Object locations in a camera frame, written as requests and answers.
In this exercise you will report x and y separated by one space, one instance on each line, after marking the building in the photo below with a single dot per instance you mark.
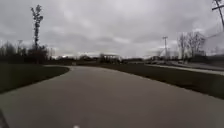
110 58

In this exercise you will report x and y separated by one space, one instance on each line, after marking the grey paved path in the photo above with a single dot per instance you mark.
100 96

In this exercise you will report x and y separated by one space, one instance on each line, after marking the dark grass stretch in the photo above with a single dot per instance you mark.
20 75
186 80

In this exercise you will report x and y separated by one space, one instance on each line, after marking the pale road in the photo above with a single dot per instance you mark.
190 69

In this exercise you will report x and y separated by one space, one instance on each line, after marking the bare trees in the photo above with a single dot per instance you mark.
191 45

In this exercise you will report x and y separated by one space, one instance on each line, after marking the tall thin tree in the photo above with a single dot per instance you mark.
36 26

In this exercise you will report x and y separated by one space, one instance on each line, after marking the row of trees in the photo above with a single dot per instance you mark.
13 53

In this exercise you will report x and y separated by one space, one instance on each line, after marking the utility pole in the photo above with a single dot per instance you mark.
220 11

